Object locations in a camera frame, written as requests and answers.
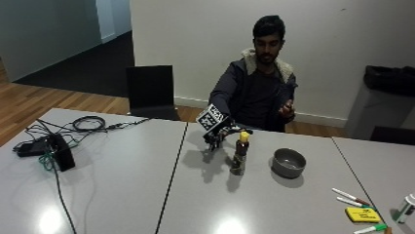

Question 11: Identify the green capped white marker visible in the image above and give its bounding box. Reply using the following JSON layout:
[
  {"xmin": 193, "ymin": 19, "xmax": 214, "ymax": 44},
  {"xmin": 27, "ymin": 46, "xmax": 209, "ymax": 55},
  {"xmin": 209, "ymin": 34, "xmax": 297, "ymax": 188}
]
[{"xmin": 353, "ymin": 223, "xmax": 390, "ymax": 234}]

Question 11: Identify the grey bowl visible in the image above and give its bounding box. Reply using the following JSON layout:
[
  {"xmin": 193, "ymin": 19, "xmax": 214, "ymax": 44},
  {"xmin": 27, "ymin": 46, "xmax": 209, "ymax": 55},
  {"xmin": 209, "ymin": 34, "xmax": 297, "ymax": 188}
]
[{"xmin": 270, "ymin": 147, "xmax": 307, "ymax": 179}]

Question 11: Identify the white spray bottle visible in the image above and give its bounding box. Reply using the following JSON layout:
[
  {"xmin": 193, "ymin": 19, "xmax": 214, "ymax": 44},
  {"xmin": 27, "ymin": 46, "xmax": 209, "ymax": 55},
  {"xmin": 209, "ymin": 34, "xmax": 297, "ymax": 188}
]
[{"xmin": 394, "ymin": 193, "xmax": 415, "ymax": 224}]

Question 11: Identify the green tipped white marker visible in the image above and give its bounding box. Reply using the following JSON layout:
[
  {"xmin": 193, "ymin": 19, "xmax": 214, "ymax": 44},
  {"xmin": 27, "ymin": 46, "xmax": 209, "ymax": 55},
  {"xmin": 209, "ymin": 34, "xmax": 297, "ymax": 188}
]
[{"xmin": 337, "ymin": 196, "xmax": 377, "ymax": 211}]

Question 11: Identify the yellow whiteboard eraser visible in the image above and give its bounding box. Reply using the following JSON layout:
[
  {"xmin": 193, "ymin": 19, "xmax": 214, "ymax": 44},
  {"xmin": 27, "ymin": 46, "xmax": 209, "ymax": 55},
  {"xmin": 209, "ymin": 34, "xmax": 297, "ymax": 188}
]
[{"xmin": 343, "ymin": 206, "xmax": 383, "ymax": 224}]

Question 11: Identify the coiled black cable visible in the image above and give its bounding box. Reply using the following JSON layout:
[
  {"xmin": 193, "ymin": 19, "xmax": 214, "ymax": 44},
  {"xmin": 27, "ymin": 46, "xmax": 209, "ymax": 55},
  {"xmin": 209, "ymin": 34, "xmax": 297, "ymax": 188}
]
[{"xmin": 72, "ymin": 115, "xmax": 108, "ymax": 133}]

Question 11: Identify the grey bin with black bag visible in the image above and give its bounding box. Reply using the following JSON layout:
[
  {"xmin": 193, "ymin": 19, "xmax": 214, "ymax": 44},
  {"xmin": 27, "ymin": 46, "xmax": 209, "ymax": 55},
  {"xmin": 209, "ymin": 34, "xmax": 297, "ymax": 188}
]
[{"xmin": 343, "ymin": 64, "xmax": 415, "ymax": 140}]

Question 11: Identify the brown bottle with yellow cap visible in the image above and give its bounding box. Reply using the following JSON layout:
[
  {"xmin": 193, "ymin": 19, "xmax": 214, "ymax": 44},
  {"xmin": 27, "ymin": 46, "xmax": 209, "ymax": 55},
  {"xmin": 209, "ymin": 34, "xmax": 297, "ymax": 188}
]
[{"xmin": 229, "ymin": 131, "xmax": 252, "ymax": 176}]

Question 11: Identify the green cable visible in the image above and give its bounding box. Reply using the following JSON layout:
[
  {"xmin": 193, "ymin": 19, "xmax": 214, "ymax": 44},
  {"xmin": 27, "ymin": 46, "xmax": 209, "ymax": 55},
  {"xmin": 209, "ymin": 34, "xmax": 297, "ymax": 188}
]
[{"xmin": 37, "ymin": 149, "xmax": 57, "ymax": 172}]

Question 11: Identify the the person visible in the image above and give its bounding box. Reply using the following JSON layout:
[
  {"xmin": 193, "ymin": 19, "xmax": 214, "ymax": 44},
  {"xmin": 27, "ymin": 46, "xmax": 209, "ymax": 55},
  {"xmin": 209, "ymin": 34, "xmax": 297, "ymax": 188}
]
[{"xmin": 208, "ymin": 15, "xmax": 299, "ymax": 134}]

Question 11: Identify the dark chair back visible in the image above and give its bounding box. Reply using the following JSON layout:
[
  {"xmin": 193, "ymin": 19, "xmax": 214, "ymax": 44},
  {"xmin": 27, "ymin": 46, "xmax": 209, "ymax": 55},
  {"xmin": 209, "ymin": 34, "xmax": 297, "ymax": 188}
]
[{"xmin": 370, "ymin": 126, "xmax": 415, "ymax": 146}]

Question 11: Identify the black chair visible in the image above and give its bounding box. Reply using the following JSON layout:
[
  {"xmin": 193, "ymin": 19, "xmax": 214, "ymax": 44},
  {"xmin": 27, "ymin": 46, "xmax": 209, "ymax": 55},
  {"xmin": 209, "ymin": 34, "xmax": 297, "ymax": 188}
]
[{"xmin": 125, "ymin": 64, "xmax": 182, "ymax": 122}]

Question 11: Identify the white marker cube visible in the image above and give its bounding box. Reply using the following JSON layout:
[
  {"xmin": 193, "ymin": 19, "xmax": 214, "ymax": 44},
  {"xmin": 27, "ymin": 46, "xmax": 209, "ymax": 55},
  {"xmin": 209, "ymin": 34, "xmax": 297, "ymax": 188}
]
[{"xmin": 194, "ymin": 103, "xmax": 232, "ymax": 133}]

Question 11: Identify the black power adapter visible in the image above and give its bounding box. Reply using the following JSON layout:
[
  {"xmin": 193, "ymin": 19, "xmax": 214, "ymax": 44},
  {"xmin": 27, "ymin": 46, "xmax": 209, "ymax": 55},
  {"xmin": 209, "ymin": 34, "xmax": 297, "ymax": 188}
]
[{"xmin": 12, "ymin": 137, "xmax": 49, "ymax": 158}]

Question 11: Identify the long black cable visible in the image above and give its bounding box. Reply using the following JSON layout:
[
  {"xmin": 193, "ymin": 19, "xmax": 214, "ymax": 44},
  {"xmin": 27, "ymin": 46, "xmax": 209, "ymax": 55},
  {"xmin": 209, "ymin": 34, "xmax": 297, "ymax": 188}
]
[{"xmin": 51, "ymin": 162, "xmax": 79, "ymax": 234}]

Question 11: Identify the black electronic box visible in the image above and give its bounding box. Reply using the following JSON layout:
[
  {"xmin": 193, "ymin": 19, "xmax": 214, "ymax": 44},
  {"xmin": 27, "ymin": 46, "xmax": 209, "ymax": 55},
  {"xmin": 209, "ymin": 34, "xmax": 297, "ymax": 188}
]
[{"xmin": 44, "ymin": 133, "xmax": 77, "ymax": 173}]

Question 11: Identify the red tipped white marker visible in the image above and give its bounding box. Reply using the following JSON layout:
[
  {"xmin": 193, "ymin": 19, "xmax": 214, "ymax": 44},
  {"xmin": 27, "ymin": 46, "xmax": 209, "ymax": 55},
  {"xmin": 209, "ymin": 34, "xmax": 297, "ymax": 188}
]
[{"xmin": 331, "ymin": 187, "xmax": 374, "ymax": 207}]

